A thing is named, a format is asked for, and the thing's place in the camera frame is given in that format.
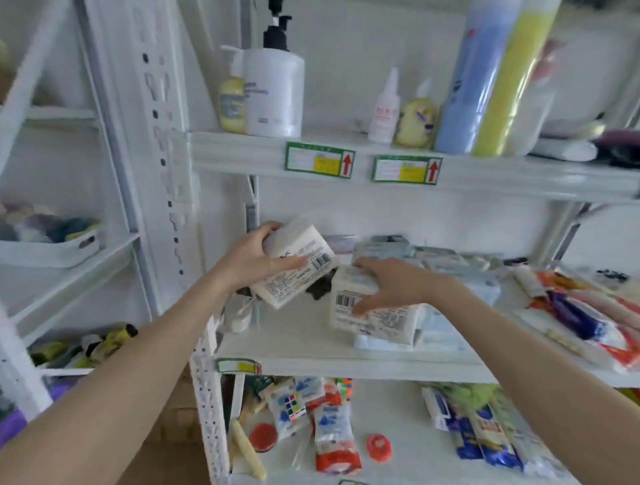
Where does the person's left forearm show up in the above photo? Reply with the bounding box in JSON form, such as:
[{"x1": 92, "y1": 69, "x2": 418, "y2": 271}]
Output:
[{"x1": 0, "y1": 269, "x2": 241, "y2": 485}]

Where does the white round pouch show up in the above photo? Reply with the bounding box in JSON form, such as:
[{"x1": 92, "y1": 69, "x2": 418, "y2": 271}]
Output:
[{"x1": 219, "y1": 294, "x2": 256, "y2": 334}]

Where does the person's right forearm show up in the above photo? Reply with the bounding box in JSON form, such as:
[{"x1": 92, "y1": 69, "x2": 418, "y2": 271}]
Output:
[{"x1": 435, "y1": 277, "x2": 640, "y2": 485}]

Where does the yellow lotion bottle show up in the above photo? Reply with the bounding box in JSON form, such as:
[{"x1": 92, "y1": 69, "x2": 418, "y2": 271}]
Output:
[{"x1": 393, "y1": 77, "x2": 440, "y2": 150}]

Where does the purple basin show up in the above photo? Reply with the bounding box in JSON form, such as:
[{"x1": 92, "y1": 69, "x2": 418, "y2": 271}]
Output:
[{"x1": 0, "y1": 407, "x2": 31, "y2": 450}]

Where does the black fabric piece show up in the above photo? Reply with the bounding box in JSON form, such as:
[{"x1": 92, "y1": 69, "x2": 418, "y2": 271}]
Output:
[{"x1": 305, "y1": 272, "x2": 337, "y2": 302}]

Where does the tall yellow-green cylinder pack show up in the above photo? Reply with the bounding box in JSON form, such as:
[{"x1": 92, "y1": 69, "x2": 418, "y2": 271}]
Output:
[{"x1": 471, "y1": 0, "x2": 563, "y2": 159}]

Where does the cream rolling pin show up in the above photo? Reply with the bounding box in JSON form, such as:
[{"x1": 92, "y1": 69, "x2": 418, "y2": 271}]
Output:
[{"x1": 229, "y1": 418, "x2": 269, "y2": 483}]

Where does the yellow bottle white pump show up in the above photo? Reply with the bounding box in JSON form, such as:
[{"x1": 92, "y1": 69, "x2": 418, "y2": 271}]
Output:
[{"x1": 217, "y1": 45, "x2": 247, "y2": 135}]

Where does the cube puzzle in packet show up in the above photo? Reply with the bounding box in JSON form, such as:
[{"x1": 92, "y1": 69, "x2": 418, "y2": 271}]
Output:
[{"x1": 267, "y1": 384, "x2": 309, "y2": 440}]

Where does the red round lid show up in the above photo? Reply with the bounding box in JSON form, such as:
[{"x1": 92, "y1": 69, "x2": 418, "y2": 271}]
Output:
[{"x1": 249, "y1": 423, "x2": 279, "y2": 454}]

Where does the navy wet wipes pack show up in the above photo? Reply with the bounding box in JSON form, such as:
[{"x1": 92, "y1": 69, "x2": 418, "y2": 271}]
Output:
[{"x1": 547, "y1": 289, "x2": 629, "y2": 350}]

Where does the white tube yellowish cap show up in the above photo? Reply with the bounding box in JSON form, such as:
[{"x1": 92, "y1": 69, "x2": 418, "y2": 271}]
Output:
[{"x1": 542, "y1": 119, "x2": 607, "y2": 141}]

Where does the large white bottle black pump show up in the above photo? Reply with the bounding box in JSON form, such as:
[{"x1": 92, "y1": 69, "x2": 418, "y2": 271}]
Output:
[{"x1": 243, "y1": 13, "x2": 306, "y2": 139}]

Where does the white metal side rack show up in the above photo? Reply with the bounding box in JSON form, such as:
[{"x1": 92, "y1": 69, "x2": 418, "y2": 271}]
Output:
[{"x1": 0, "y1": 0, "x2": 151, "y2": 420}]

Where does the pile of red white packets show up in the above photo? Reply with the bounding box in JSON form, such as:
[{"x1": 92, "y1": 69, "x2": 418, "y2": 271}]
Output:
[{"x1": 509, "y1": 264, "x2": 640, "y2": 374}]

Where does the pile of hand tools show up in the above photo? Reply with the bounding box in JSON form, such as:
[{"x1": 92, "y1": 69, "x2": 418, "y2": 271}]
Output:
[{"x1": 29, "y1": 323, "x2": 140, "y2": 368}]

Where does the white metal shelving unit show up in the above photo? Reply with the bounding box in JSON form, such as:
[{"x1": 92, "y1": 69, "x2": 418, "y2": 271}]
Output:
[{"x1": 82, "y1": 0, "x2": 640, "y2": 485}]

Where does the white bottle pink pump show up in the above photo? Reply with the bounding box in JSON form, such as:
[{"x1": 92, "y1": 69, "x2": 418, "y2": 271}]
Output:
[{"x1": 503, "y1": 37, "x2": 563, "y2": 157}]

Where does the white blue red salt bag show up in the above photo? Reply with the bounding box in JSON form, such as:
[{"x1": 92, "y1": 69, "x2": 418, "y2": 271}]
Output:
[
  {"x1": 312, "y1": 402, "x2": 363, "y2": 476},
  {"x1": 292, "y1": 375, "x2": 326, "y2": 403}
]

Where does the brown cardboard box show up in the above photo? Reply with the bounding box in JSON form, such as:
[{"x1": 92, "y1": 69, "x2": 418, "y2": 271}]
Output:
[{"x1": 117, "y1": 364, "x2": 211, "y2": 485}]

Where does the tall blue cylinder pack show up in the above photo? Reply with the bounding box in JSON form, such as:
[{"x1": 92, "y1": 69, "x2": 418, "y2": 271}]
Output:
[{"x1": 433, "y1": 0, "x2": 523, "y2": 156}]

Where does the small blue noodle bag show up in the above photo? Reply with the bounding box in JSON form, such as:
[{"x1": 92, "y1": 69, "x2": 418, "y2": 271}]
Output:
[{"x1": 447, "y1": 412, "x2": 483, "y2": 462}]

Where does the green plastic bag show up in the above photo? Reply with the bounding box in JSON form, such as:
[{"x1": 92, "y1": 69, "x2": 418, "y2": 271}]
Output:
[{"x1": 429, "y1": 382, "x2": 503, "y2": 408}]

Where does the plain white tube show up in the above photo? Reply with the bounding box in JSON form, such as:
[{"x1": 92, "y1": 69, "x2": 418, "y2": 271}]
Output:
[{"x1": 529, "y1": 137, "x2": 599, "y2": 163}]

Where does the white blue noodle bag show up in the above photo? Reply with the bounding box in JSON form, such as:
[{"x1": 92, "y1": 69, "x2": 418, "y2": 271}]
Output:
[{"x1": 505, "y1": 414, "x2": 569, "y2": 478}]

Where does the person's right hand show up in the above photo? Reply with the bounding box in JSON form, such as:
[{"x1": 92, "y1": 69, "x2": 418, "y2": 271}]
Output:
[{"x1": 352, "y1": 257, "x2": 455, "y2": 319}]

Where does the white plastic tray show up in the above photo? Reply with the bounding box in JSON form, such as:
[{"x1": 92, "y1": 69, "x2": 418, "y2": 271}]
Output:
[{"x1": 0, "y1": 227, "x2": 101, "y2": 270}]

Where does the orange round tape dispenser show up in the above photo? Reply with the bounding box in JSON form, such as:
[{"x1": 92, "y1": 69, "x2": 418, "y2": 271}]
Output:
[{"x1": 365, "y1": 432, "x2": 393, "y2": 464}]

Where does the green bordered shelf label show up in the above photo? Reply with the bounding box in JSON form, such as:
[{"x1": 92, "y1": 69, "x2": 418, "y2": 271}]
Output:
[
  {"x1": 285, "y1": 141, "x2": 357, "y2": 180},
  {"x1": 371, "y1": 155, "x2": 444, "y2": 187},
  {"x1": 215, "y1": 357, "x2": 263, "y2": 376}
]

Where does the stack of pale tissue packs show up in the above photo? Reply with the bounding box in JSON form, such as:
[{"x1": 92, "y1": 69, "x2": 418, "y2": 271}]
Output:
[{"x1": 349, "y1": 239, "x2": 503, "y2": 353}]

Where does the white spray bottle red label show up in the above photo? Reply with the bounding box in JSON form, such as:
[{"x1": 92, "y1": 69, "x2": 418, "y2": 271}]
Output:
[{"x1": 367, "y1": 66, "x2": 402, "y2": 145}]

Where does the blue yellow noodle bag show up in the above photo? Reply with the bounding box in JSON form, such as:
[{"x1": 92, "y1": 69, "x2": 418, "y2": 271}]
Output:
[{"x1": 472, "y1": 404, "x2": 523, "y2": 472}]

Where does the person's left hand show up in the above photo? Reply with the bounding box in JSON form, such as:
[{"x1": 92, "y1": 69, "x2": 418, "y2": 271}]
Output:
[{"x1": 212, "y1": 221, "x2": 309, "y2": 296}]

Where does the white blue wipes pack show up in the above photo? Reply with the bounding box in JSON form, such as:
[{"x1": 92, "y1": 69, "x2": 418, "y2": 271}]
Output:
[{"x1": 421, "y1": 386, "x2": 453, "y2": 432}]

